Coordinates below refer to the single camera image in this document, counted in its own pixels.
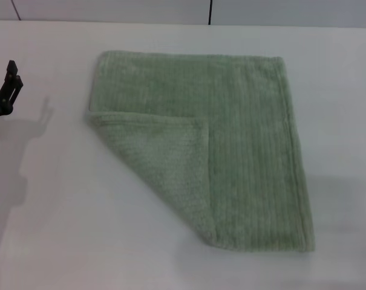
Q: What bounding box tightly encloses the light green ribbed towel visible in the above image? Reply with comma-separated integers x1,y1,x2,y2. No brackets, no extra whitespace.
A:
85,50,316,254

